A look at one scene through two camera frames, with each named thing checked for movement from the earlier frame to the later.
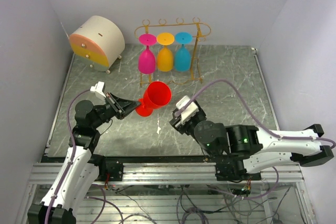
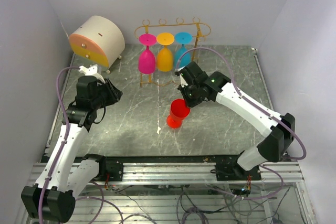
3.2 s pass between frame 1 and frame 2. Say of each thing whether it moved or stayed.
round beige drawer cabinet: stayed
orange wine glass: stayed
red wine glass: moved
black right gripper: moved
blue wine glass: stayed
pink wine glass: stayed
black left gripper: moved
